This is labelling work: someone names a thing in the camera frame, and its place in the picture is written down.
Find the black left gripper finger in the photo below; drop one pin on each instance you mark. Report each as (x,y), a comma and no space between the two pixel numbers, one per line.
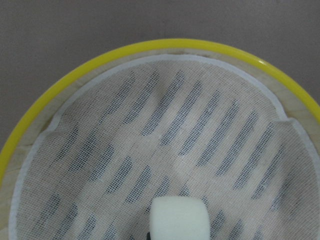
(148,236)

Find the white steamed bun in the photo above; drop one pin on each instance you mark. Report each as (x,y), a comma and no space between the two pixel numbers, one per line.
(178,218)

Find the yellow rimmed bamboo steamer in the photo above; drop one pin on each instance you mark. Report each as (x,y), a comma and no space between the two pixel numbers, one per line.
(297,104)

